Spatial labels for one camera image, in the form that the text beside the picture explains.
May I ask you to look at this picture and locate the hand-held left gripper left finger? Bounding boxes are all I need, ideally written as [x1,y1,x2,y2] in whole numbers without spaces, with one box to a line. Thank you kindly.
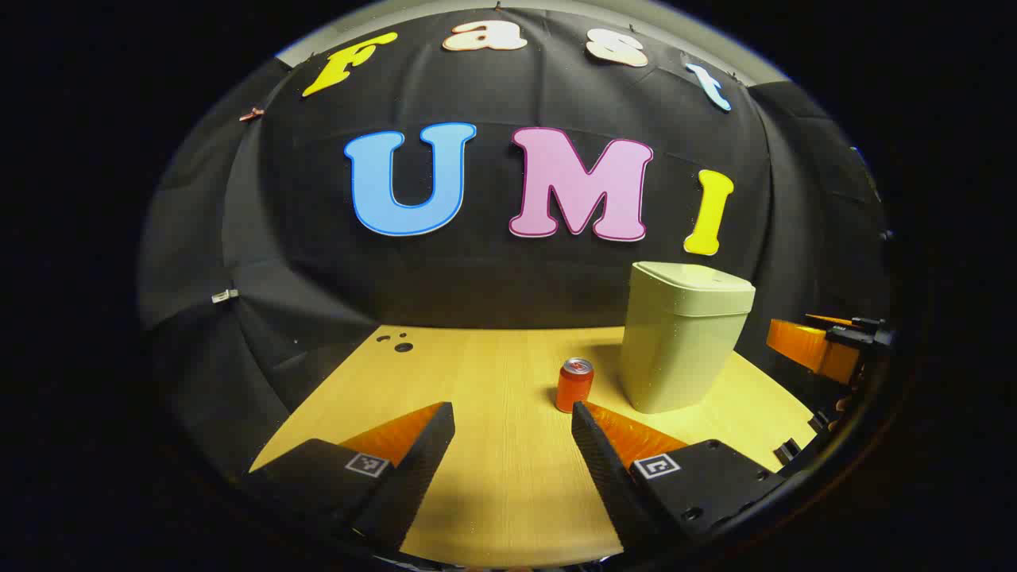
[238,401,456,557]

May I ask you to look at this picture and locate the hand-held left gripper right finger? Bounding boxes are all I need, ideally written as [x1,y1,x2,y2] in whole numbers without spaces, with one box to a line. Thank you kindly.
[571,401,795,557]

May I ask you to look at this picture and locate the orange pop can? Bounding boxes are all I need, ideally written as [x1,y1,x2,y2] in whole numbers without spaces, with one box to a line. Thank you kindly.
[555,357,595,414]

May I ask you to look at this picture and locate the green desktop garbage bin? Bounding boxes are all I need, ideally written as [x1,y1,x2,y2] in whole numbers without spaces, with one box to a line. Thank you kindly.
[619,261,756,415]

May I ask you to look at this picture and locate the wooden desktop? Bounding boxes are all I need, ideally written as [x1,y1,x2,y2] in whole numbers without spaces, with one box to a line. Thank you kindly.
[248,324,819,569]

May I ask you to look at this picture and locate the black backdrop cloth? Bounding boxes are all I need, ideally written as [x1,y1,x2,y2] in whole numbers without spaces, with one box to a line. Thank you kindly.
[137,6,899,477]

